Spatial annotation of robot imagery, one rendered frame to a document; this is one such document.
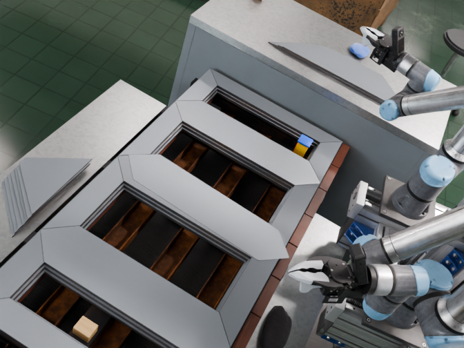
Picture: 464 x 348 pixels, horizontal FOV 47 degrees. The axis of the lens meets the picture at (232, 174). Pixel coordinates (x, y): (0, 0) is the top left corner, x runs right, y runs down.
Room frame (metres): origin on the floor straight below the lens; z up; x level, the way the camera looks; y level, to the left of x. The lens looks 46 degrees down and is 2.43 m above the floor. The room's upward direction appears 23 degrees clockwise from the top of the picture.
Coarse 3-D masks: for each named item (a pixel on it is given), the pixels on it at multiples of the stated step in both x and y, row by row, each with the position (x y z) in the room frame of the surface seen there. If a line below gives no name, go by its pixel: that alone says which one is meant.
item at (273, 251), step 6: (276, 234) 1.34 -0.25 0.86; (276, 240) 1.31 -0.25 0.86; (282, 240) 1.32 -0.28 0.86; (270, 246) 1.27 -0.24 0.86; (276, 246) 1.28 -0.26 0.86; (282, 246) 1.29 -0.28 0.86; (264, 252) 1.24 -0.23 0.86; (270, 252) 1.25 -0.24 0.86; (276, 252) 1.26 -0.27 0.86; (282, 252) 1.27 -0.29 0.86; (264, 258) 1.21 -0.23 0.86; (270, 258) 1.22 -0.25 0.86; (276, 258) 1.23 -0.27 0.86
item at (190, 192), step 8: (192, 176) 1.45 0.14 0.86; (184, 184) 1.39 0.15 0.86; (192, 184) 1.41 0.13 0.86; (200, 184) 1.42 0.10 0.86; (184, 192) 1.36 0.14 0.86; (192, 192) 1.37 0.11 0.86; (200, 192) 1.39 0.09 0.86; (176, 200) 1.30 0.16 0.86; (184, 200) 1.32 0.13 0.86; (192, 200) 1.33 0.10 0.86; (184, 208) 1.28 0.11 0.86
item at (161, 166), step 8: (160, 160) 1.46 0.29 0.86; (168, 160) 1.48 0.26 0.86; (152, 168) 1.40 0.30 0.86; (160, 168) 1.42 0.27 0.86; (168, 168) 1.44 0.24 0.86; (144, 176) 1.35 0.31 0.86; (152, 176) 1.37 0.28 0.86; (160, 176) 1.38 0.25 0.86; (144, 184) 1.31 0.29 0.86; (152, 184) 1.33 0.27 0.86
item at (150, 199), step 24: (264, 120) 2.00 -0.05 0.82; (216, 144) 1.69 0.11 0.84; (312, 144) 1.96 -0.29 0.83; (264, 168) 1.66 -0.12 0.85; (120, 192) 1.25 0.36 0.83; (144, 192) 1.28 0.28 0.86; (288, 192) 1.60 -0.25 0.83; (96, 216) 1.11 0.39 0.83; (168, 216) 1.24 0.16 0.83; (216, 240) 1.21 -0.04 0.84; (24, 288) 0.75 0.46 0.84; (72, 288) 0.82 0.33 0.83; (120, 312) 0.80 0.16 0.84; (144, 336) 0.77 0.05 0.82
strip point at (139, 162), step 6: (132, 156) 1.42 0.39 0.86; (138, 156) 1.43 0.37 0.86; (144, 156) 1.45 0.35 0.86; (150, 156) 1.46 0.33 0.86; (156, 156) 1.47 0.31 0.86; (132, 162) 1.39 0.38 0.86; (138, 162) 1.40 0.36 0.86; (144, 162) 1.42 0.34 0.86; (150, 162) 1.43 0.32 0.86; (132, 168) 1.36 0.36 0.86; (138, 168) 1.37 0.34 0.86; (144, 168) 1.39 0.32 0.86; (132, 174) 1.34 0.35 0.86; (138, 174) 1.35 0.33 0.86
